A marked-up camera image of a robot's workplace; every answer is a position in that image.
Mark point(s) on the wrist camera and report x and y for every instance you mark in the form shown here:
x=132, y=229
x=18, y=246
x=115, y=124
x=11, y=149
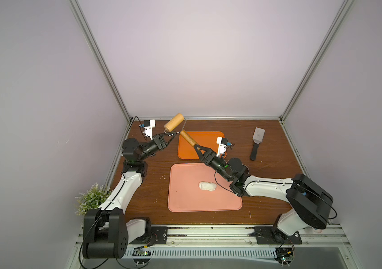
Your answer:
x=147, y=127
x=223, y=145

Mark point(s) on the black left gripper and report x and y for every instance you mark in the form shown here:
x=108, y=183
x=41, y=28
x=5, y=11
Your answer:
x=159, y=145

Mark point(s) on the white dough lump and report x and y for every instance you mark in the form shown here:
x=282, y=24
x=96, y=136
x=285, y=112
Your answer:
x=207, y=186

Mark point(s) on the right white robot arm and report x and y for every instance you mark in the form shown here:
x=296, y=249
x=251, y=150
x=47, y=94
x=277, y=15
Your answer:
x=310, y=204

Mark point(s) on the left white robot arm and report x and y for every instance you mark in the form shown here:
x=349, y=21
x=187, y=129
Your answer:
x=106, y=232

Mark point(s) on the black handled metal spatula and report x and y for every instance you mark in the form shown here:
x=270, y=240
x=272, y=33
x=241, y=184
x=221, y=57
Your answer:
x=258, y=137

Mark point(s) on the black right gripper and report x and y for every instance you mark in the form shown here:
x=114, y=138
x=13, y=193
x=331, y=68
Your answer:
x=206, y=157

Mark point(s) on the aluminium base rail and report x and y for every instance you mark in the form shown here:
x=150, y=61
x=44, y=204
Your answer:
x=233, y=241

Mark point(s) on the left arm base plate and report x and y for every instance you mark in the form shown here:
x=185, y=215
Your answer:
x=154, y=236

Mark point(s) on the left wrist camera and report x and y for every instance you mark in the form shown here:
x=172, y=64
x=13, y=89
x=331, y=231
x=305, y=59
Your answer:
x=147, y=127

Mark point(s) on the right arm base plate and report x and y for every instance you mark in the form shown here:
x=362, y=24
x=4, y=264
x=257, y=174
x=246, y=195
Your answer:
x=269, y=235

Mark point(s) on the orange plastic tray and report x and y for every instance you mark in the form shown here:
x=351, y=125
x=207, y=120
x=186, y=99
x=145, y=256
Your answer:
x=203, y=138

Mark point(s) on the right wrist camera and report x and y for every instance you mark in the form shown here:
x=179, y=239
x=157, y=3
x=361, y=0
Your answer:
x=223, y=145

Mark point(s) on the small green potted plant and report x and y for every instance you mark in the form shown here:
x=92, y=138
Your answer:
x=91, y=199

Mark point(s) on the pink silicone mat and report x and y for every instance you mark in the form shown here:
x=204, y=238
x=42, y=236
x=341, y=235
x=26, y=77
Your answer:
x=186, y=196

